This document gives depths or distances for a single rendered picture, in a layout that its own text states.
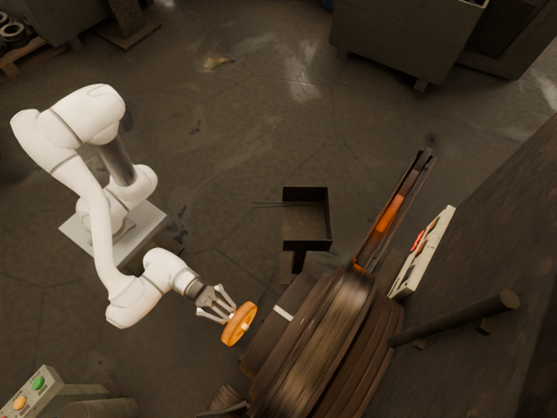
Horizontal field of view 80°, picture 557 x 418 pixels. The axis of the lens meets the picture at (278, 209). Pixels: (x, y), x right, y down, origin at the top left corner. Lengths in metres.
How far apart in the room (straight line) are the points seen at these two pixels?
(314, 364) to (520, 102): 3.14
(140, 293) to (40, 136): 0.55
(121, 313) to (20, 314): 1.33
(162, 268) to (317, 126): 1.83
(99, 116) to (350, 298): 0.92
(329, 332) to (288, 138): 2.07
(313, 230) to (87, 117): 0.97
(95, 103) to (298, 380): 0.97
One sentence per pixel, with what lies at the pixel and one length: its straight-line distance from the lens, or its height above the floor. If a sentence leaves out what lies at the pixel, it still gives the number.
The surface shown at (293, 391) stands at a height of 1.31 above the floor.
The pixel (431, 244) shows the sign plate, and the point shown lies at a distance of 0.88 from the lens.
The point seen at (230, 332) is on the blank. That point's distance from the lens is 1.10.
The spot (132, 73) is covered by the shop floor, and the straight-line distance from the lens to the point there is 3.31.
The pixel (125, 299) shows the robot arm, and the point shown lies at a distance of 1.19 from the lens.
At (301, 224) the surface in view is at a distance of 1.53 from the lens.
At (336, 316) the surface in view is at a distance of 0.66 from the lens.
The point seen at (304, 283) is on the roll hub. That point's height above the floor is 1.22.
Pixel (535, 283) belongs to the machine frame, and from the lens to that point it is 0.40.
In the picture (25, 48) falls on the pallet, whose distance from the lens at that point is 3.71.
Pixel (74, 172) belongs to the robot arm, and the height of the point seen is 1.12.
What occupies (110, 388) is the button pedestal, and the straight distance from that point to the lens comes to 2.14.
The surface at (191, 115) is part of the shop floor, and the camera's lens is 2.81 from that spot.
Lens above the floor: 1.97
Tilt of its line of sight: 62 degrees down
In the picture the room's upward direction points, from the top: 2 degrees clockwise
